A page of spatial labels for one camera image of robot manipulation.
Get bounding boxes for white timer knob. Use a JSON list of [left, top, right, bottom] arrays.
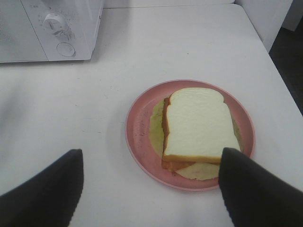
[[43, 13, 67, 35]]

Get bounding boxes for pink round plate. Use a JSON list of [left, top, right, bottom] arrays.
[[125, 80, 255, 192]]

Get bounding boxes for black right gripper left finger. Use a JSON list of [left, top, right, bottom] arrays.
[[0, 149, 84, 227]]

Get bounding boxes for white microwave door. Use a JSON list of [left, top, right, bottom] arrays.
[[0, 0, 47, 63]]

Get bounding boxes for sandwich with lettuce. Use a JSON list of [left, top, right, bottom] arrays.
[[149, 87, 243, 180]]

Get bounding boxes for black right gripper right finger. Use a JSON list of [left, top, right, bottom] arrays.
[[218, 148, 303, 227]]

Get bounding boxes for round door release button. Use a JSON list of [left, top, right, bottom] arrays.
[[57, 43, 76, 57]]

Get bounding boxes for white microwave oven body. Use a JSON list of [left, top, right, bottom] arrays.
[[22, 0, 104, 61]]

